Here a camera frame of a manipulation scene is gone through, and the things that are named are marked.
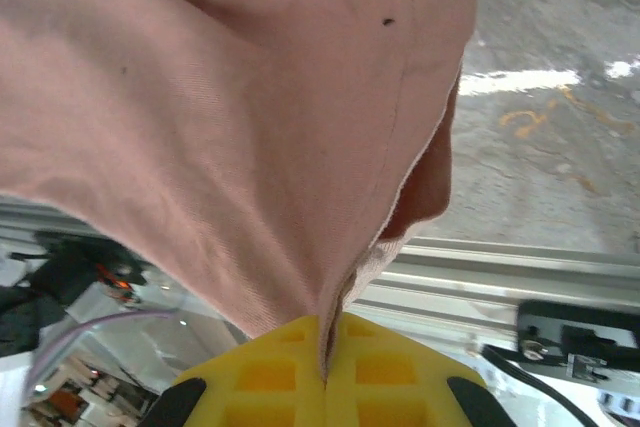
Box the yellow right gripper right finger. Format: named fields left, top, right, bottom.
left=324, top=311, right=519, bottom=427

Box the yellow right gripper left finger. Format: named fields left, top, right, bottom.
left=144, top=314, right=329, bottom=427

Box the pink printed t-shirt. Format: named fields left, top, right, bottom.
left=0, top=0, right=477, bottom=396

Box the black cable loop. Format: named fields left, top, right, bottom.
left=478, top=344, right=619, bottom=427

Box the aluminium mounting rail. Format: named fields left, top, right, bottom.
left=0, top=194, right=640, bottom=348

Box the red wire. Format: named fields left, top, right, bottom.
left=96, top=262, right=137, bottom=306

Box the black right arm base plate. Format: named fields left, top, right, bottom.
left=517, top=299, right=640, bottom=384

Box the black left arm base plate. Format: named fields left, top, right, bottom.
left=0, top=230, right=147, bottom=348

